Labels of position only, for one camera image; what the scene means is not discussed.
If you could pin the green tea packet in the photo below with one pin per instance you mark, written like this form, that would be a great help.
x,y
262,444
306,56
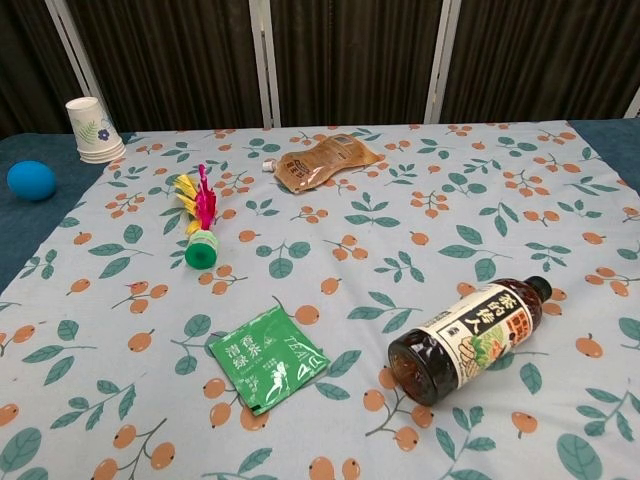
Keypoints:
x,y
265,360

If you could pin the brown sauce pouch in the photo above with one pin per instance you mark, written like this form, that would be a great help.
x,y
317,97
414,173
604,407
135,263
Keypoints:
x,y
320,165

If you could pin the floral tablecloth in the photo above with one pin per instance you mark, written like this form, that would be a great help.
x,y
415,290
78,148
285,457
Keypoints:
x,y
350,220

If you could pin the white paper cup stack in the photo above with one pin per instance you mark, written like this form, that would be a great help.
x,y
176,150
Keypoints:
x,y
92,131

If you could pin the blue ball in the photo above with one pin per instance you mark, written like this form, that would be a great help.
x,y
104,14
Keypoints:
x,y
31,181

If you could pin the brown tea bottle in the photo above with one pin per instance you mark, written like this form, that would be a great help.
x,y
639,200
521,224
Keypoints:
x,y
470,345

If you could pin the black folding screen white frame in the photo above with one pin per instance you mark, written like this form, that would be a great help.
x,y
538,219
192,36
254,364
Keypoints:
x,y
350,50

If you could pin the feather shuttlecock with green base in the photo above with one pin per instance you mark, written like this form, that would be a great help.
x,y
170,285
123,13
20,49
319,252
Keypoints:
x,y
202,251

